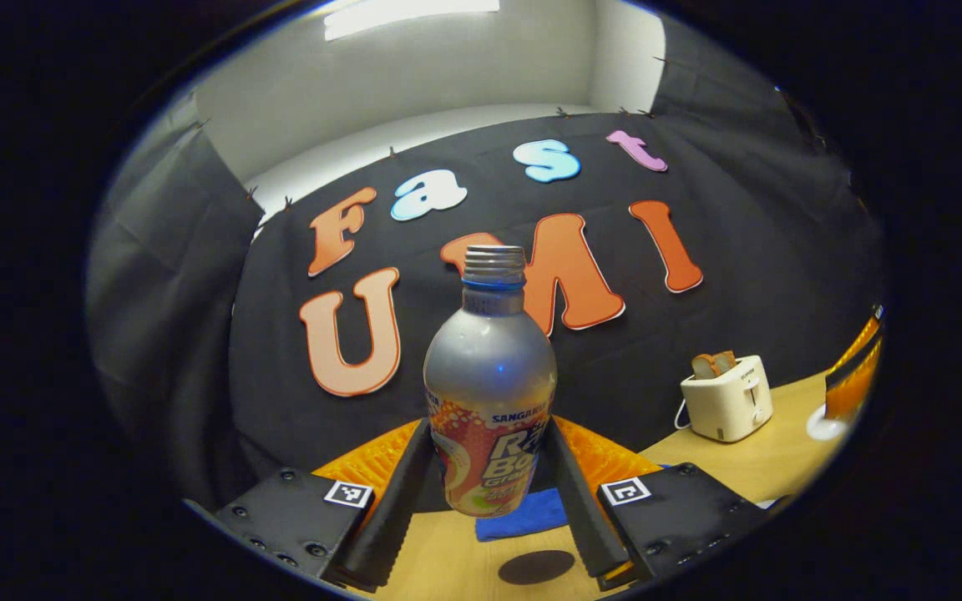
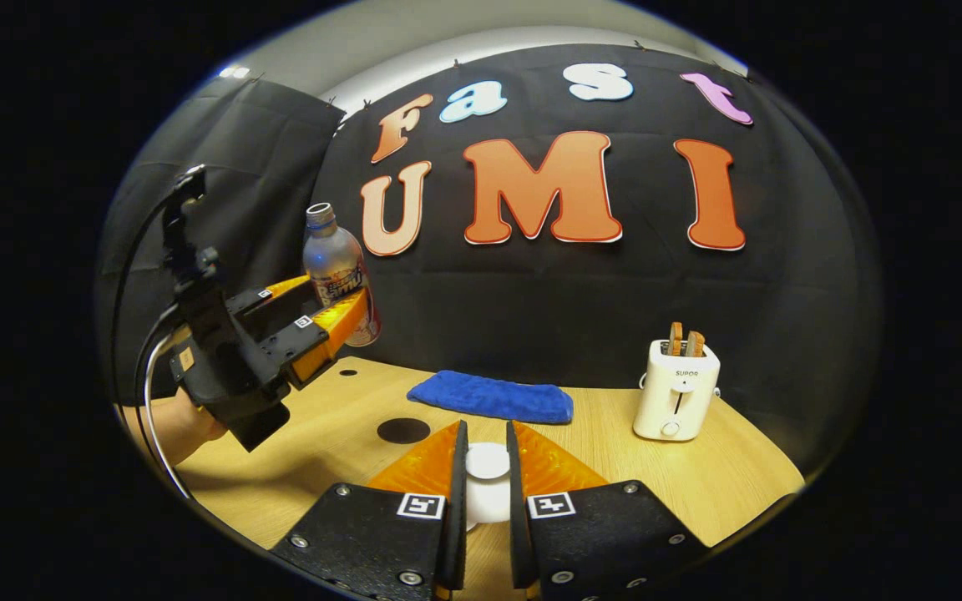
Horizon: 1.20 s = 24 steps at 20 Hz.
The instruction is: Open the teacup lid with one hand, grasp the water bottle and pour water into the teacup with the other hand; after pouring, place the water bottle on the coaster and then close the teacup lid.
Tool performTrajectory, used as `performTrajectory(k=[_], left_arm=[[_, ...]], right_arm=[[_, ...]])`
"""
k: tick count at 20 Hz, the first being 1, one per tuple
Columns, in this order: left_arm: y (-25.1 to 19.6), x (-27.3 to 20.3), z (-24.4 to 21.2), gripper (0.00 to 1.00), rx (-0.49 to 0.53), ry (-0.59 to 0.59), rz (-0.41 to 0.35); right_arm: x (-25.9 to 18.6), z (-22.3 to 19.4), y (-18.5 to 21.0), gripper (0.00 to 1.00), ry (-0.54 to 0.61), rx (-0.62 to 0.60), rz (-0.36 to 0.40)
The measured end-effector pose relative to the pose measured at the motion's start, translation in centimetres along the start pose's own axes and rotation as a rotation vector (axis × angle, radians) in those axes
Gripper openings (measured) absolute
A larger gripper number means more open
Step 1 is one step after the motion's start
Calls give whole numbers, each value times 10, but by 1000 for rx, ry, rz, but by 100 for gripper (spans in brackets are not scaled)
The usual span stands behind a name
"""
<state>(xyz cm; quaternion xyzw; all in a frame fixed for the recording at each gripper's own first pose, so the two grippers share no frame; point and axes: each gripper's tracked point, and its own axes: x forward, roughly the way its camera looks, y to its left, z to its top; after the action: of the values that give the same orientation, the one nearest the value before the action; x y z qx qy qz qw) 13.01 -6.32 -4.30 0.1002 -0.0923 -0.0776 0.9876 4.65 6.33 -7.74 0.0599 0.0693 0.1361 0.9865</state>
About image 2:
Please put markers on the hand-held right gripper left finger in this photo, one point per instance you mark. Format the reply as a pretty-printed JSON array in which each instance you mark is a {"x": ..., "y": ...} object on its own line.
[{"x": 456, "y": 534}]

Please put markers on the brown toast slice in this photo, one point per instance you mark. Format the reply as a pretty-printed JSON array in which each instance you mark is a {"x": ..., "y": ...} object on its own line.
[
  {"x": 675, "y": 338},
  {"x": 695, "y": 344}
]

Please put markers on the blue cloth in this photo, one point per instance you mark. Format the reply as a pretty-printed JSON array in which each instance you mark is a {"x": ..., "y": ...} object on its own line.
[{"x": 489, "y": 396}]

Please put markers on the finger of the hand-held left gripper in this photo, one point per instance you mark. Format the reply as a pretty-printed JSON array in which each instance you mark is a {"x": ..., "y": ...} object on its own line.
[
  {"x": 268, "y": 296},
  {"x": 285, "y": 344}
]

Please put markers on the silver water bottle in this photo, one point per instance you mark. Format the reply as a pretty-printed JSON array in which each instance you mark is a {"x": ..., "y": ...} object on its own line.
[{"x": 335, "y": 250}]

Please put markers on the black round coaster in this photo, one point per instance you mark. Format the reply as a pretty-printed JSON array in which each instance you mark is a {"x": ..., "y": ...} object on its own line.
[{"x": 403, "y": 431}]

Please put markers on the white toaster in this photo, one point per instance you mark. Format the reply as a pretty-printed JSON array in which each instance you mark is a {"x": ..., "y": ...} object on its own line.
[{"x": 677, "y": 401}]

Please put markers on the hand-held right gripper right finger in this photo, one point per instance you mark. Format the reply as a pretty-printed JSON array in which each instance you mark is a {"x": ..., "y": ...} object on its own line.
[{"x": 518, "y": 534}]

